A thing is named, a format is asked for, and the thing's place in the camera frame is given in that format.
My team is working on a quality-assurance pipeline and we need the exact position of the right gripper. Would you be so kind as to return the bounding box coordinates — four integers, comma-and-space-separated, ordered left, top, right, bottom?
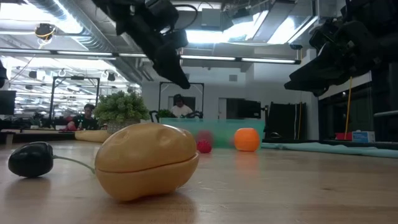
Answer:
284, 18, 383, 97

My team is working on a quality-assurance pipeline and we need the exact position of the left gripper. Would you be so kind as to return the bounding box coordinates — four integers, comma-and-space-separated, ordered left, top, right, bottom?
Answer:
116, 0, 191, 90

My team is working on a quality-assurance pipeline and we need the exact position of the smooth orange toy fruit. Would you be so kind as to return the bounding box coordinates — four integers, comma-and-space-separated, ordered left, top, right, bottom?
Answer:
233, 128, 261, 152

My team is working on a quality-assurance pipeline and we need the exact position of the teal translucent tupperware container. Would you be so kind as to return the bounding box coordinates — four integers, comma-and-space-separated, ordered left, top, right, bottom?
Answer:
160, 117, 266, 149

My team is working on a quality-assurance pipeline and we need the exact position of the long ceiling light bar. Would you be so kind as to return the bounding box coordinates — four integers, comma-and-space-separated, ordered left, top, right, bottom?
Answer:
0, 48, 302, 65

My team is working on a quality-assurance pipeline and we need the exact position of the yellow pole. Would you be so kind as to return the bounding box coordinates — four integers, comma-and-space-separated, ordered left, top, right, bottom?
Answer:
344, 76, 354, 141

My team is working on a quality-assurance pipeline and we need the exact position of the person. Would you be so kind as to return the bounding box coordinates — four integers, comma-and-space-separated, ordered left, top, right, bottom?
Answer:
66, 103, 101, 131
170, 93, 194, 118

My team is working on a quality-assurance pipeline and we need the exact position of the small green plant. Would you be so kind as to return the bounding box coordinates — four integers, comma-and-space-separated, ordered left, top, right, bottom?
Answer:
157, 108, 177, 119

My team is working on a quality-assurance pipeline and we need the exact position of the black panel stand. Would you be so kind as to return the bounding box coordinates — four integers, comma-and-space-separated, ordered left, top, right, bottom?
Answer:
267, 101, 307, 141

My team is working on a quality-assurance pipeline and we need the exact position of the green faux plant in pot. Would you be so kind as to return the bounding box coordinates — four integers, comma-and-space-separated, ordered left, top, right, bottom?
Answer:
93, 90, 151, 135

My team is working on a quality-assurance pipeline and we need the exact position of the light blue cloth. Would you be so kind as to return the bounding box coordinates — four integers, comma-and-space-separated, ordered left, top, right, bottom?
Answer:
260, 141, 398, 159

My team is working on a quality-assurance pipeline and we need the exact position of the white and blue box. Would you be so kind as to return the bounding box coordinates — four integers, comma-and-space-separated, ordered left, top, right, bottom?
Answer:
351, 130, 376, 143

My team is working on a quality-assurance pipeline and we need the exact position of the black monitor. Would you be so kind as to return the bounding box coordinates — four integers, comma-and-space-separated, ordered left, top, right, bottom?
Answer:
226, 98, 262, 120

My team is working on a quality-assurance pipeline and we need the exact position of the small red strawberry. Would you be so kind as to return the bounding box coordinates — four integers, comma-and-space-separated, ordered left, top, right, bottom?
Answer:
197, 140, 213, 154

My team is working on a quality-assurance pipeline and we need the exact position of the tan toy potato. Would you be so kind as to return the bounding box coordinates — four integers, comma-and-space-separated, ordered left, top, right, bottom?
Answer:
94, 122, 200, 202

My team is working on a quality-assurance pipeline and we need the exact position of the black toy cherry with stem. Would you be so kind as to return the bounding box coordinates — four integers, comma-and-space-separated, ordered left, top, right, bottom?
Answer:
7, 141, 96, 179

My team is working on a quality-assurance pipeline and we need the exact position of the black metal rig frame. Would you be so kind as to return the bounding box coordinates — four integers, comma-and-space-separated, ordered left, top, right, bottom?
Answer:
158, 80, 205, 119
48, 75, 101, 125

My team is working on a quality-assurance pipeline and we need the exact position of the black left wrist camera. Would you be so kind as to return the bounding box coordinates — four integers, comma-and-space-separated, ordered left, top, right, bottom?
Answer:
160, 28, 190, 50

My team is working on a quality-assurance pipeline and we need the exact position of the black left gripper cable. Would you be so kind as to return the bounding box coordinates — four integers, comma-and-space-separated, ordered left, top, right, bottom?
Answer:
172, 2, 200, 32

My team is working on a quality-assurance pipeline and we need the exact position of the silver ventilation duct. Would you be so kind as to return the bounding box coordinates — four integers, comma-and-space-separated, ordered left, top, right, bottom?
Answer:
27, 0, 153, 83

